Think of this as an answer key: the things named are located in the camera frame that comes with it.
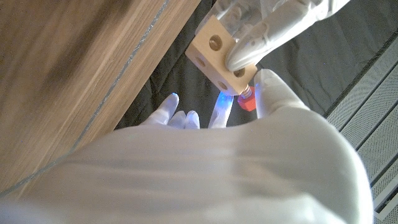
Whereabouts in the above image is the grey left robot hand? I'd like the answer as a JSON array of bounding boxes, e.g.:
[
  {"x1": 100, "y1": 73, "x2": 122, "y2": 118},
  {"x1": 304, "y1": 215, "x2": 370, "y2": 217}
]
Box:
[{"x1": 195, "y1": 0, "x2": 351, "y2": 73}]

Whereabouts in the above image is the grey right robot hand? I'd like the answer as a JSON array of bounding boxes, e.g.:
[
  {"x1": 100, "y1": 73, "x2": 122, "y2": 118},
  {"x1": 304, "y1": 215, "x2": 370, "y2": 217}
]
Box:
[{"x1": 0, "y1": 68, "x2": 374, "y2": 224}]

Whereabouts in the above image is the wooden block with holes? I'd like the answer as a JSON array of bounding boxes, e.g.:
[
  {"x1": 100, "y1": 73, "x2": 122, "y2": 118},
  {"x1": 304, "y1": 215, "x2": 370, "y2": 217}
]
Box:
[{"x1": 185, "y1": 14, "x2": 258, "y2": 96}]

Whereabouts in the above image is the wooden screw with red head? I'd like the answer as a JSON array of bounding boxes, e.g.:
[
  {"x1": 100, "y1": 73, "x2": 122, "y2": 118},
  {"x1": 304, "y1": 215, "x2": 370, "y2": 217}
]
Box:
[{"x1": 237, "y1": 85, "x2": 257, "y2": 113}]

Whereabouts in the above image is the black backdrop curtain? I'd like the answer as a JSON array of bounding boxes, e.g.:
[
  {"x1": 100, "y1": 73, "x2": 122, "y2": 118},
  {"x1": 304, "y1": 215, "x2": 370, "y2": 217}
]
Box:
[{"x1": 114, "y1": 0, "x2": 398, "y2": 130}]

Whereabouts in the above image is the grey perforated panel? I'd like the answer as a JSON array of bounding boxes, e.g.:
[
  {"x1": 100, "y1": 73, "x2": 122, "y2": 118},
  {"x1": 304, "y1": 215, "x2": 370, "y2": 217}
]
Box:
[
  {"x1": 340, "y1": 63, "x2": 398, "y2": 150},
  {"x1": 371, "y1": 158, "x2": 398, "y2": 203},
  {"x1": 325, "y1": 37, "x2": 398, "y2": 131},
  {"x1": 356, "y1": 104, "x2": 398, "y2": 184}
]

